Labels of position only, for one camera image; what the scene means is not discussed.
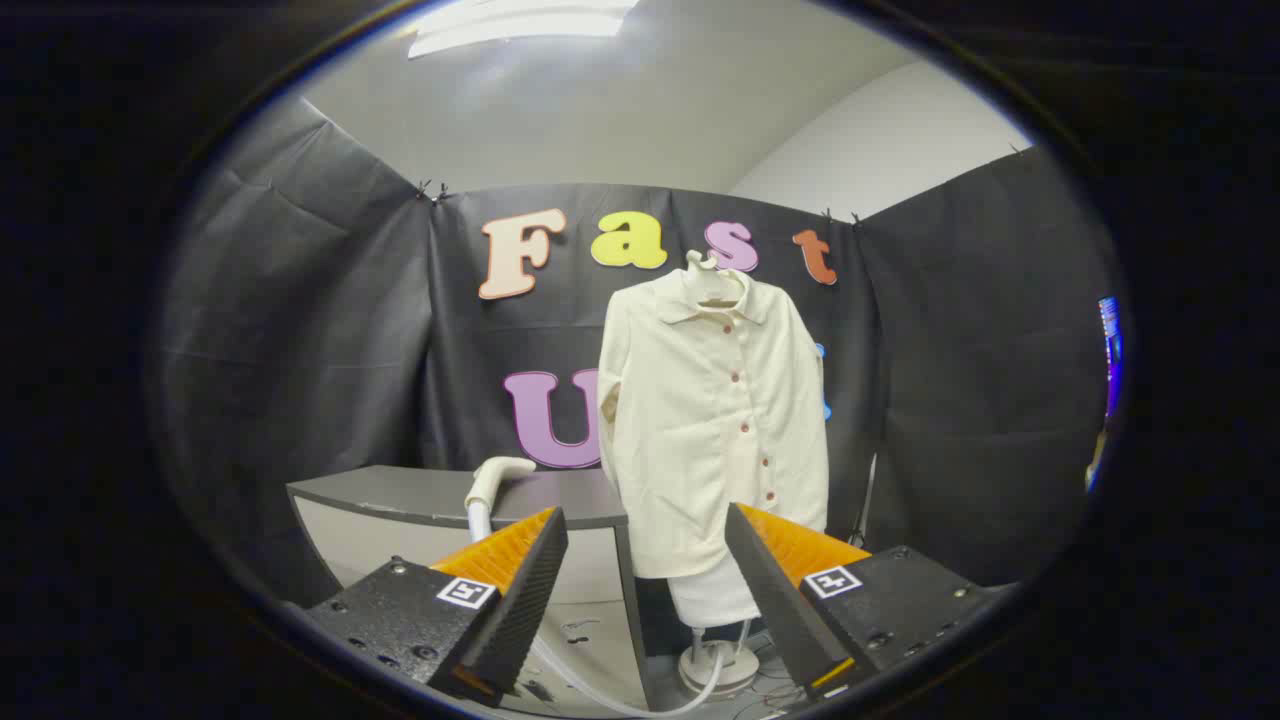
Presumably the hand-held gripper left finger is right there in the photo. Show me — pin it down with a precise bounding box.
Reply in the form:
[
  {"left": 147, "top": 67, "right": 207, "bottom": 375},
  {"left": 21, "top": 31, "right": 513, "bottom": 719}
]
[{"left": 305, "top": 506, "right": 569, "bottom": 709}]

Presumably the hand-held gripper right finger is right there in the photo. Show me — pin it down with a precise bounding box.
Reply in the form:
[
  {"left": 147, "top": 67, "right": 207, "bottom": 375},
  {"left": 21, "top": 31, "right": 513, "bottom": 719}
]
[{"left": 724, "top": 502, "right": 1001, "bottom": 701}]

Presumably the white garment steamer head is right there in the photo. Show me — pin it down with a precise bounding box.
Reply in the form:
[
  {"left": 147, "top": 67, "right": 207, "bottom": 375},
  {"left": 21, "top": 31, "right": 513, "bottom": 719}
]
[{"left": 465, "top": 456, "right": 538, "bottom": 511}]

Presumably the cream button-up shirt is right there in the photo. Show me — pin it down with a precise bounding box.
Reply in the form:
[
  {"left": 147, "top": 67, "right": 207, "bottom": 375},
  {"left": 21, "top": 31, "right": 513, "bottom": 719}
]
[{"left": 597, "top": 265, "right": 831, "bottom": 579}]

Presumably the white steamer base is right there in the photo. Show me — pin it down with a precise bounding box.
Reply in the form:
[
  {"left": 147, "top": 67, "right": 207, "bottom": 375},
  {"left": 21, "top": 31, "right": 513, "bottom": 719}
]
[{"left": 678, "top": 640, "right": 761, "bottom": 699}]

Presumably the white cloth panel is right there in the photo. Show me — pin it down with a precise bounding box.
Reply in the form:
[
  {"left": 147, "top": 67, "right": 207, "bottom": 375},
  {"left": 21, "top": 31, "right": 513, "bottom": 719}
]
[{"left": 665, "top": 555, "right": 761, "bottom": 629}]

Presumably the grey cabinet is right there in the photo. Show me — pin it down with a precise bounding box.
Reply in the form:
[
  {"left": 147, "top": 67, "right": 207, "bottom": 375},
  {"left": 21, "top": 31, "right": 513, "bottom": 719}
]
[{"left": 286, "top": 464, "right": 656, "bottom": 711}]

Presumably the black backdrop cloth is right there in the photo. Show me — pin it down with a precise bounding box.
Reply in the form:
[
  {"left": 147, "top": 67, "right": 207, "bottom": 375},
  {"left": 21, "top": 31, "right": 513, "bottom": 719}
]
[{"left": 160, "top": 95, "right": 1116, "bottom": 606}]

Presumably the glowing monitor screen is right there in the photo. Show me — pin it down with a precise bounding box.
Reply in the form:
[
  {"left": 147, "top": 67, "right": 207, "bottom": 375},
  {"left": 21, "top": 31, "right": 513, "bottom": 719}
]
[{"left": 1098, "top": 296, "right": 1125, "bottom": 421}]

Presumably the white steamer hose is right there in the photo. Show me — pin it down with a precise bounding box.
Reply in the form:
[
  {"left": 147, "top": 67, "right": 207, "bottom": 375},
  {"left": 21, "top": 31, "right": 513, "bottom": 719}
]
[{"left": 468, "top": 500, "right": 726, "bottom": 719}]

